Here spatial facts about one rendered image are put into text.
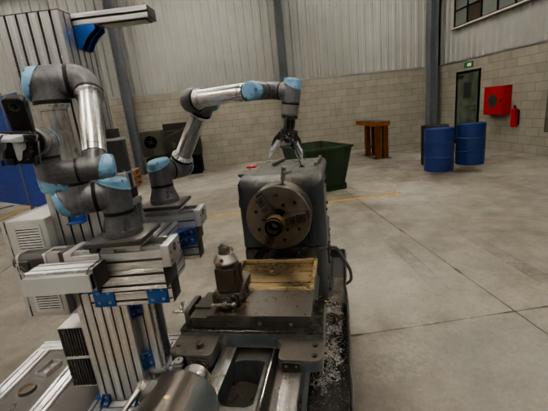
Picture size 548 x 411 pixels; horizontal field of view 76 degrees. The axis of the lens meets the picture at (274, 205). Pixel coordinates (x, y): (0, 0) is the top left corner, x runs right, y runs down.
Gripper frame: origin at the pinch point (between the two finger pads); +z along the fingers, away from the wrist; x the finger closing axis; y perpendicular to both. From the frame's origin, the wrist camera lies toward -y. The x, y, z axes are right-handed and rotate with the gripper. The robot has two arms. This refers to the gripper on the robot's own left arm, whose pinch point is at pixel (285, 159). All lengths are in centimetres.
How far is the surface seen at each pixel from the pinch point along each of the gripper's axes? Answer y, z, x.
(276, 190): 0.9, 14.5, -2.9
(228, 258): 57, 23, -21
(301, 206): 3.6, 20.9, 8.9
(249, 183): -19.1, 16.5, -15.5
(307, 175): -13.9, 9.6, 13.4
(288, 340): 70, 44, -2
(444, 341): -30, 118, 119
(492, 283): -93, 108, 192
